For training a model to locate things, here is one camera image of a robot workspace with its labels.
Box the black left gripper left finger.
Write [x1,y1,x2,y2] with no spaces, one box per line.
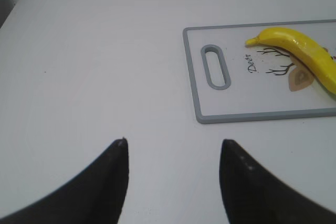
[1,138,129,223]

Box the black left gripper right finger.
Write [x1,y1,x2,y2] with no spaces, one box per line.
[219,139,335,223]

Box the yellow plastic banana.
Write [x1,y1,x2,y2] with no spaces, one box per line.
[245,27,335,94]

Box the white grey-rimmed cutting board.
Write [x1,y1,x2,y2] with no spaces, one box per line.
[183,20,335,124]

